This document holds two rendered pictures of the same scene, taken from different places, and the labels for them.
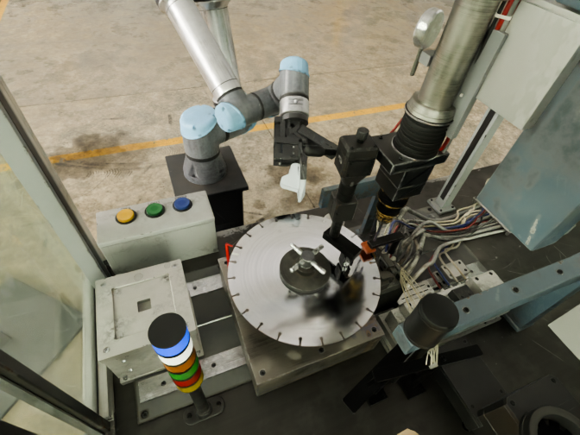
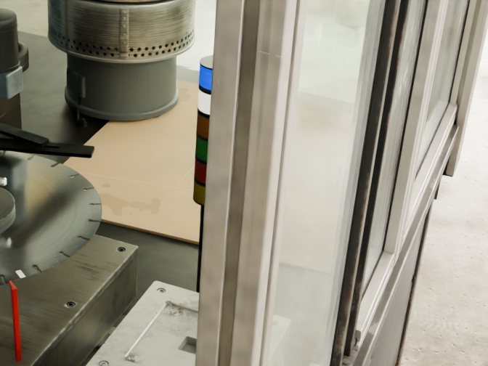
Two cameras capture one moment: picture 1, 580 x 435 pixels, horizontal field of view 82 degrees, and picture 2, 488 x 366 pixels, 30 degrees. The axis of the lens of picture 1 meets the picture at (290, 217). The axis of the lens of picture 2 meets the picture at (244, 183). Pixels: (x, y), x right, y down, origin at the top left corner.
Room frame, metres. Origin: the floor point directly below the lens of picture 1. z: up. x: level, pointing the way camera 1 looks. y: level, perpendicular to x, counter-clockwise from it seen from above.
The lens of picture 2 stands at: (0.85, 0.88, 1.57)
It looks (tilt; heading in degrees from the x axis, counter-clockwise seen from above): 30 degrees down; 225
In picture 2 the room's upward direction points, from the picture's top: 5 degrees clockwise
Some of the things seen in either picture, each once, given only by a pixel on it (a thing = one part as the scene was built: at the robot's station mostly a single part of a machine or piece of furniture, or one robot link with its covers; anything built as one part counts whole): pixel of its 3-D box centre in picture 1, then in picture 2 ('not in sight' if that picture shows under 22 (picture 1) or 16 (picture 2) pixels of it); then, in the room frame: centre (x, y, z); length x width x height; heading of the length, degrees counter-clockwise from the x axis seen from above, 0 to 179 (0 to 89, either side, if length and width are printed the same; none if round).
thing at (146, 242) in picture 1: (161, 233); not in sight; (0.55, 0.34, 0.82); 0.28 x 0.11 x 0.15; 117
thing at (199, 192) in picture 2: (188, 375); (210, 188); (0.16, 0.13, 0.98); 0.05 x 0.04 x 0.03; 27
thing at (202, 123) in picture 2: (178, 353); (214, 121); (0.16, 0.13, 1.08); 0.05 x 0.04 x 0.03; 27
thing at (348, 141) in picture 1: (349, 178); not in sight; (0.46, -0.10, 1.17); 0.06 x 0.05 x 0.20; 108
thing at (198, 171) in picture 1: (204, 160); not in sight; (0.91, 0.32, 0.80); 0.15 x 0.15 x 0.10
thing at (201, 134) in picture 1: (201, 130); not in sight; (0.92, 0.32, 0.91); 0.13 x 0.12 x 0.14; 138
